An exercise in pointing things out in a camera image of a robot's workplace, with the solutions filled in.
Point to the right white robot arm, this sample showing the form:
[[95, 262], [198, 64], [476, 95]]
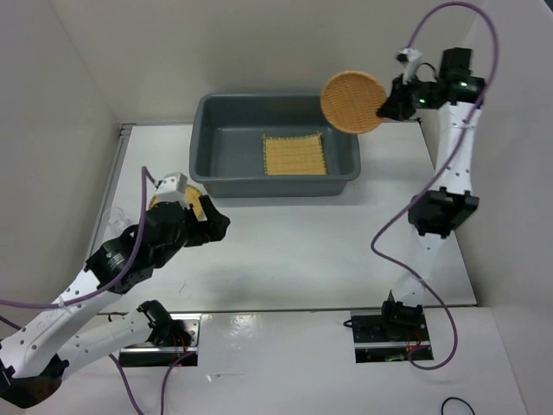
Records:
[[454, 94]]

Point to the clear glass cup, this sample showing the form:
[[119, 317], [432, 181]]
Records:
[[115, 221]]

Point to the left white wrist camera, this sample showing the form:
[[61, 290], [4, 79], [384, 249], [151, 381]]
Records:
[[172, 188]]

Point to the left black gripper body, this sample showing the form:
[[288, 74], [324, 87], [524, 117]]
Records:
[[186, 239]]

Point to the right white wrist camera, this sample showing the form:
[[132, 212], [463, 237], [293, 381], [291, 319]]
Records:
[[410, 59]]

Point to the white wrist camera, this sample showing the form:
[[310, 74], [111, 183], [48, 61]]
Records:
[[410, 59], [172, 188]]

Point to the round yellow bamboo plate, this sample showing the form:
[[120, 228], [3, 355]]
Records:
[[192, 197]]

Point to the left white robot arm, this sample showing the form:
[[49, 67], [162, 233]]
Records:
[[38, 357]]

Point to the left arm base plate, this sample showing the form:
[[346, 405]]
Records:
[[182, 347]]

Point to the round orange woven plate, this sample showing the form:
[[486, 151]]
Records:
[[350, 101]]

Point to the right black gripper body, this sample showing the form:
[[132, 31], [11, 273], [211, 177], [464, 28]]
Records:
[[422, 95]]

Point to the square bamboo mat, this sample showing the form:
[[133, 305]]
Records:
[[294, 156]]

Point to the grey plastic bin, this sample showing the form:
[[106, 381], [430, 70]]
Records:
[[226, 153]]

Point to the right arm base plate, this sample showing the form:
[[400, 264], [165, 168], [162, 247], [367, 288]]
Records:
[[376, 341]]

